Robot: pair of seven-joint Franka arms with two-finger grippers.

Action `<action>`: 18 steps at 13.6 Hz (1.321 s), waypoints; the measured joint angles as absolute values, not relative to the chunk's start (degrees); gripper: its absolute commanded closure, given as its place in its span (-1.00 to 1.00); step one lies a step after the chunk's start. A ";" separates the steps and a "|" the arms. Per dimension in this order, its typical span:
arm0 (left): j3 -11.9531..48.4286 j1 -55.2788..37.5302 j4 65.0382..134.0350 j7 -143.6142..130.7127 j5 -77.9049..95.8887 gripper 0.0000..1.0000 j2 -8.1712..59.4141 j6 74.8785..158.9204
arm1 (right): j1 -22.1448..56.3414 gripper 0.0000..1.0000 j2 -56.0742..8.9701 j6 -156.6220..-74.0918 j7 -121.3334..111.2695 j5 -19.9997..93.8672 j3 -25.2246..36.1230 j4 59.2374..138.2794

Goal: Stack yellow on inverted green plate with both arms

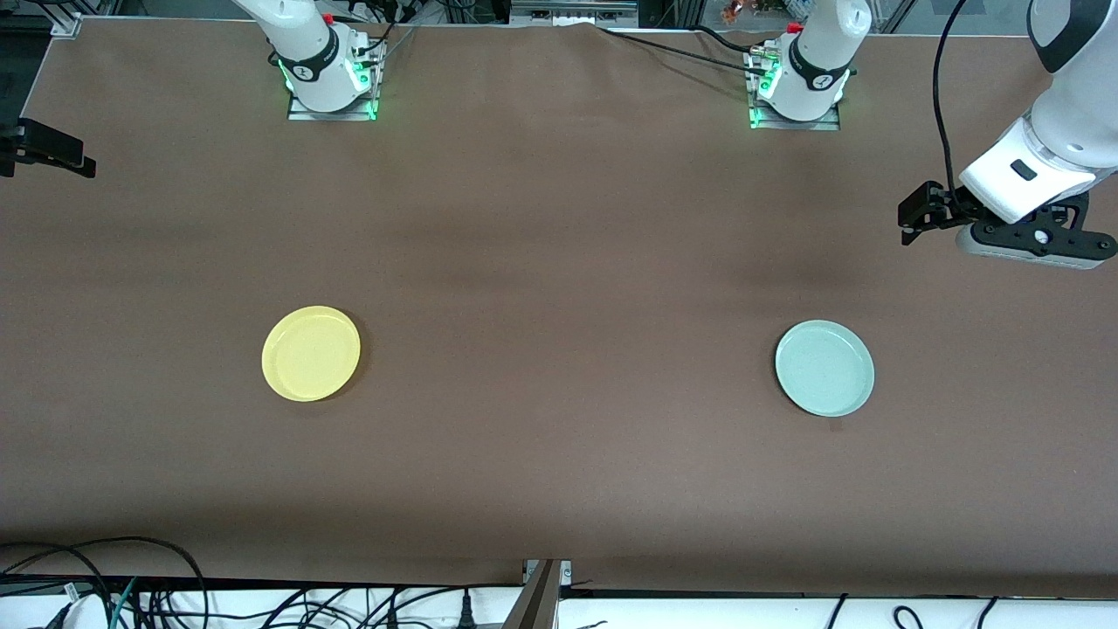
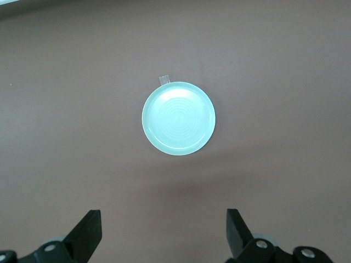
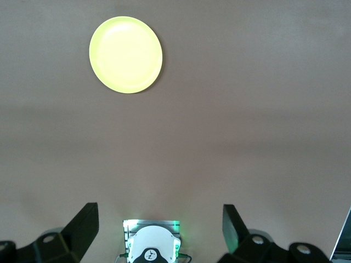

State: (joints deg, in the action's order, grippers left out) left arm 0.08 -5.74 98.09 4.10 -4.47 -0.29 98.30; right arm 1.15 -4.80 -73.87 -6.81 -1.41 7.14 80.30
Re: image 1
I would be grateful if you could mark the black power plug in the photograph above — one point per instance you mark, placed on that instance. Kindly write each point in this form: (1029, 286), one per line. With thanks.
(467, 616)

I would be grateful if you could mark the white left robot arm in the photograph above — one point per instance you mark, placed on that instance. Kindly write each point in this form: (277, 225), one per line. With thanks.
(821, 52)

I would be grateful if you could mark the orange object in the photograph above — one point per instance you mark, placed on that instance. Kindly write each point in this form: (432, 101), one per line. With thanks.
(734, 10)

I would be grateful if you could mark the pale green round plate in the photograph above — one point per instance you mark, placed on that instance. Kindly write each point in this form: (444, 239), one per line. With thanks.
(824, 368)

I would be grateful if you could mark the aluminium frame profile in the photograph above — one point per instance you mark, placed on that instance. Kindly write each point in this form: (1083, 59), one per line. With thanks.
(541, 598)

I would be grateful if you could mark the brown table cover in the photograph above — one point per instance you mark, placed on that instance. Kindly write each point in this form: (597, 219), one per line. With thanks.
(559, 218)

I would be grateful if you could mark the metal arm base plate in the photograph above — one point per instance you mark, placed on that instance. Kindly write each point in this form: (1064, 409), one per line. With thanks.
(349, 114)
(821, 126)

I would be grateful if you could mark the yellow round plate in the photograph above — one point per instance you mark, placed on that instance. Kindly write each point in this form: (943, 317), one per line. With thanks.
(311, 354)

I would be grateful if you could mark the grey metal box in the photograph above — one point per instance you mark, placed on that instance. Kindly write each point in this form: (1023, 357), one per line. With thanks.
(572, 10)

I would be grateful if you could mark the metal corner bracket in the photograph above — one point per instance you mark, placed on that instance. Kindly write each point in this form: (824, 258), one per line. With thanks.
(68, 26)

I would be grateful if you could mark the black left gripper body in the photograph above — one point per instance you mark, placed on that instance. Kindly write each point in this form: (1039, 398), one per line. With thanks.
(942, 203)

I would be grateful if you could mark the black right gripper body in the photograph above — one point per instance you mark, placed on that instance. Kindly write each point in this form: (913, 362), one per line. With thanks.
(35, 146)

